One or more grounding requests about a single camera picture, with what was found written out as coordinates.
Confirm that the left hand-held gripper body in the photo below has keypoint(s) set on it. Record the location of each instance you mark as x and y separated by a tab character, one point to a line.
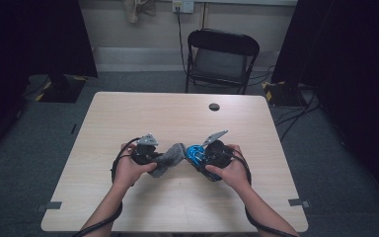
144	154

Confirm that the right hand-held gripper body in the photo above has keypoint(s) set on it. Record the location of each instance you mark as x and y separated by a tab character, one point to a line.
218	154

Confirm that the blue toy car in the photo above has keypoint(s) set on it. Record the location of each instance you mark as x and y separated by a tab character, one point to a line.
195	154

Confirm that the grey knitted cloth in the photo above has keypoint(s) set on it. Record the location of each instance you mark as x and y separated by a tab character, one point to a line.
171	158

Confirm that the person's left hand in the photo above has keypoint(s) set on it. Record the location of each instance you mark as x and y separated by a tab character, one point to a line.
126	171

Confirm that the person's right hand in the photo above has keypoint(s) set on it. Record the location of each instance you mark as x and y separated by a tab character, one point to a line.
238	173

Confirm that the small black floor object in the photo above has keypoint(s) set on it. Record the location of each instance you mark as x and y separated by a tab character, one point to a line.
74	128

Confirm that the black stand base yellow stripes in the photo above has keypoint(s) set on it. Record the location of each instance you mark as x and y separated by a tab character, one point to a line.
283	94
62	90

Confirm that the black folding chair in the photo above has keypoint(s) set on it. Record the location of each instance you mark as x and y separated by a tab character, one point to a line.
222	65

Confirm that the grey tape strip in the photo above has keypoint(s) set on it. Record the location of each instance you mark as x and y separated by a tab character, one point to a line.
51	206
297	202

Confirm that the beige hanging cloth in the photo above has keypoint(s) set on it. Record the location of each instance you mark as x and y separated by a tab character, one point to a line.
135	8

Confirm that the black curtain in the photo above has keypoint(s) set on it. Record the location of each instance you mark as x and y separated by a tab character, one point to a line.
348	65
29	49

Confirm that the white wall socket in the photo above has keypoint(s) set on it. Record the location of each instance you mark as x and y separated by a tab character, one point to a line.
183	6

